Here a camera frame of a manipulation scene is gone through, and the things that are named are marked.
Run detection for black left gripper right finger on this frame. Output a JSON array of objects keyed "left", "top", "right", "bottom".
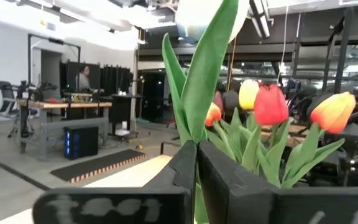
[{"left": 197, "top": 140, "right": 275, "bottom": 224}]

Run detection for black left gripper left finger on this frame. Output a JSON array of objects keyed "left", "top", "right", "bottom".
[{"left": 142, "top": 140, "right": 198, "bottom": 195}]

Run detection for small orange tulip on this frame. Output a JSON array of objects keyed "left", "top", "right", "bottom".
[{"left": 205, "top": 102, "right": 239, "bottom": 162}]

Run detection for dark red tulip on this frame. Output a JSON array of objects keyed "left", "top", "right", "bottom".
[{"left": 213, "top": 91, "right": 225, "bottom": 113}]

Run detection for white and blue tulip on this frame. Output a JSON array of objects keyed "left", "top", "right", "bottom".
[{"left": 162, "top": 0, "right": 250, "bottom": 224}]

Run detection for yellow tulip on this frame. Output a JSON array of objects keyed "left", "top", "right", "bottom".
[{"left": 239, "top": 79, "right": 260, "bottom": 134}]

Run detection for large orange tulip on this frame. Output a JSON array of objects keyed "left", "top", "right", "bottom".
[{"left": 280, "top": 91, "right": 357, "bottom": 190}]

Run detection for black cabinet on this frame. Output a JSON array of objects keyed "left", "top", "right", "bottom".
[{"left": 141, "top": 71, "right": 167, "bottom": 122}]

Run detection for black mat with orange stripes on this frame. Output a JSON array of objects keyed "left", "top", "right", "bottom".
[{"left": 50, "top": 149, "right": 149, "bottom": 184}]

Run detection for black computer tower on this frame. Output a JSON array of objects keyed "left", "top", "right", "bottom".
[{"left": 63, "top": 126, "right": 99, "bottom": 161}]

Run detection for black room partitions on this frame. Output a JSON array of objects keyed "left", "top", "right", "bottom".
[{"left": 59, "top": 61, "right": 134, "bottom": 103}]

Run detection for person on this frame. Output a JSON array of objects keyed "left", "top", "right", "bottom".
[{"left": 75, "top": 65, "right": 91, "bottom": 93}]

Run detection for black office chair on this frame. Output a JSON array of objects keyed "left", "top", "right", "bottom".
[{"left": 0, "top": 80, "right": 20, "bottom": 138}]

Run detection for wooden workbench with grey frame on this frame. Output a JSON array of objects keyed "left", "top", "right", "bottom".
[{"left": 16, "top": 98, "right": 113, "bottom": 159}]

